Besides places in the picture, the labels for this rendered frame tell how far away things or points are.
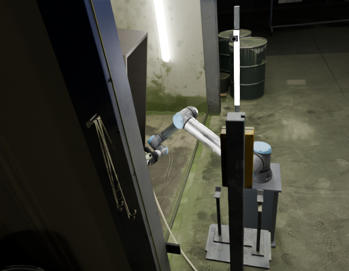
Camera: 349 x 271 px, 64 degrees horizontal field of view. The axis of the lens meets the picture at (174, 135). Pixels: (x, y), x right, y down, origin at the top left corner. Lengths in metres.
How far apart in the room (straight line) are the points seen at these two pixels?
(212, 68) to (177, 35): 0.64
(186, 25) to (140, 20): 0.64
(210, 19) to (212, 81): 0.84
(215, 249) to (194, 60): 2.92
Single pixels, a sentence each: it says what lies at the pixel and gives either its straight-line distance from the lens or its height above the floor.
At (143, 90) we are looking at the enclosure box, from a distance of 2.57.
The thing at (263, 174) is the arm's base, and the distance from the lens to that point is 2.14.
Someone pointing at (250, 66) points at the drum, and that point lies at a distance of 4.48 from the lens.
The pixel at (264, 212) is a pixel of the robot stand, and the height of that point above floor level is 0.40.
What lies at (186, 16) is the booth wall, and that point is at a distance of 3.91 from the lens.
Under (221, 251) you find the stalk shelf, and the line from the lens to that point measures 1.59.
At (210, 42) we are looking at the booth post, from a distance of 3.92.
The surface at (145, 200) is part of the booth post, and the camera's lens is 1.50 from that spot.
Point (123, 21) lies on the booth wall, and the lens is 4.20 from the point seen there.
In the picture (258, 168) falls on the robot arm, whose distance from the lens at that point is 1.98.
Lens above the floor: 2.10
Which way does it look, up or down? 32 degrees down
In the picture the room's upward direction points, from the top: 8 degrees counter-clockwise
